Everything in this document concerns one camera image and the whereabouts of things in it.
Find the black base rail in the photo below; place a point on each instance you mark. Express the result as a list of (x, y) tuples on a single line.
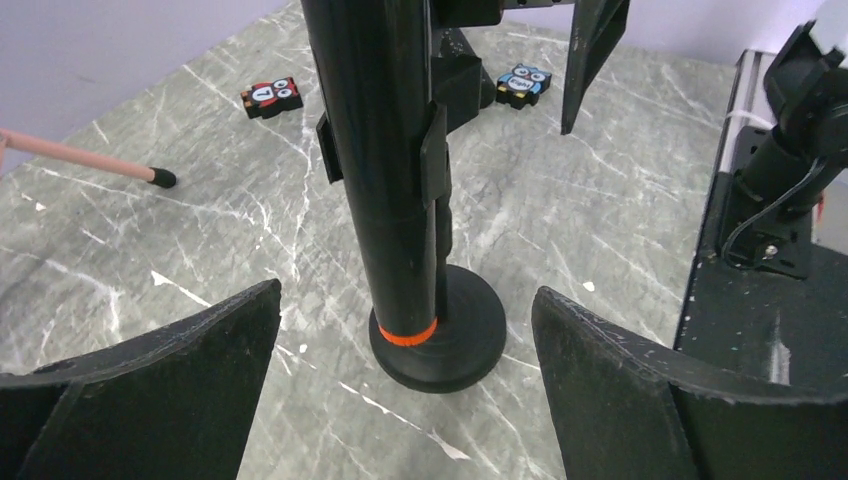
[(783, 330)]

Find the pink music stand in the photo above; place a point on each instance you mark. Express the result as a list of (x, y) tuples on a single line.
[(21, 142)]

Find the blue owl block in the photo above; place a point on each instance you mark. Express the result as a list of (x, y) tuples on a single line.
[(522, 86)]

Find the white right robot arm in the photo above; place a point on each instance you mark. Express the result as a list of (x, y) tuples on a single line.
[(802, 152)]

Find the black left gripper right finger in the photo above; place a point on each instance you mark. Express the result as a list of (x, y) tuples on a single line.
[(625, 407)]

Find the black round-base mic stand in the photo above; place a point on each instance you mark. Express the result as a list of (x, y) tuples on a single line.
[(434, 327)]

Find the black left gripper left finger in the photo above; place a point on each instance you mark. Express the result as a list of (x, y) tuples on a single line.
[(177, 402)]

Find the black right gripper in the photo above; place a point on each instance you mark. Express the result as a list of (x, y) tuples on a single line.
[(597, 27)]

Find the red owl block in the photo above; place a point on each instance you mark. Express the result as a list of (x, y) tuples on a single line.
[(268, 99)]

